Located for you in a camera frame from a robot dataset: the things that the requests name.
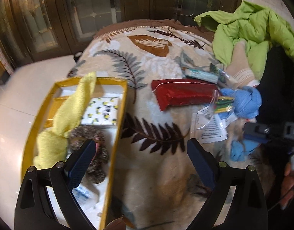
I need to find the small blue cloth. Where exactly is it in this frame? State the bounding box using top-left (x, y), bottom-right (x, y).
top-left (230, 139), bottom-right (260, 161)

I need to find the blue knotted towel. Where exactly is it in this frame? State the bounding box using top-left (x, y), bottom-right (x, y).
top-left (220, 86), bottom-right (262, 119)

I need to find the bag of coloured sticks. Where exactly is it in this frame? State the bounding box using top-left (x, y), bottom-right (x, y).
top-left (197, 63), bottom-right (236, 123)

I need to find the white printed sachet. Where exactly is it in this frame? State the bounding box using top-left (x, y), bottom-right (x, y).
top-left (189, 113), bottom-right (227, 144)

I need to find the white green-print snack bag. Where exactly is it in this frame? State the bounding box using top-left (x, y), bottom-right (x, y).
top-left (72, 184), bottom-right (94, 205)

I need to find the yellow fluffy towel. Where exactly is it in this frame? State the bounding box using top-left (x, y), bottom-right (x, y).
top-left (33, 72), bottom-right (97, 169)

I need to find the brown speckled knit scarf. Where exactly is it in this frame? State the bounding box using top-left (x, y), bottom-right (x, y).
top-left (69, 125), bottom-right (109, 184)

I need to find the teal cartoon tissue pack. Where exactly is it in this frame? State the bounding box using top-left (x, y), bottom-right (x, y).
top-left (184, 68), bottom-right (218, 84)

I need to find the red foil snack bag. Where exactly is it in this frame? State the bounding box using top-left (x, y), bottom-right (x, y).
top-left (151, 78), bottom-right (218, 111)

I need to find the yellow snack packet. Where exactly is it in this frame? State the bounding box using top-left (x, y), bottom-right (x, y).
top-left (44, 96), bottom-right (69, 129)

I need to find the lemon-print tissue pack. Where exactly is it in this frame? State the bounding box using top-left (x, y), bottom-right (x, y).
top-left (81, 97), bottom-right (119, 126)

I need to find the person's right hand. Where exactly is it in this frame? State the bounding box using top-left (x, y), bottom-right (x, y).
top-left (280, 162), bottom-right (294, 210)

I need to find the left hand thumb tip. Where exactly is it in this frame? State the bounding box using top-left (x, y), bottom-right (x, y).
top-left (104, 218), bottom-right (126, 230)

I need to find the black trouser leg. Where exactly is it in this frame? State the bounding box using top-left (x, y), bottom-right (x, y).
top-left (255, 45), bottom-right (294, 163)

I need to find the beige striped sock foot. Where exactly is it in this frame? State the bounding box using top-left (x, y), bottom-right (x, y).
top-left (226, 40), bottom-right (260, 88)

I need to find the leaf-pattern fleece blanket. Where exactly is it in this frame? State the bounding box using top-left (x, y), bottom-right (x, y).
top-left (66, 19), bottom-right (276, 230)

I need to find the green quilted jacket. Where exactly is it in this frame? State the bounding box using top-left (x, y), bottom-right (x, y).
top-left (194, 1), bottom-right (294, 80)

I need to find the yellow-taped white foam box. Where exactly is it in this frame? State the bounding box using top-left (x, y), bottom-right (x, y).
top-left (21, 77), bottom-right (128, 230)

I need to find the black shoe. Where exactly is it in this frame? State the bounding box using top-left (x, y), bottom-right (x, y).
top-left (73, 51), bottom-right (83, 63)

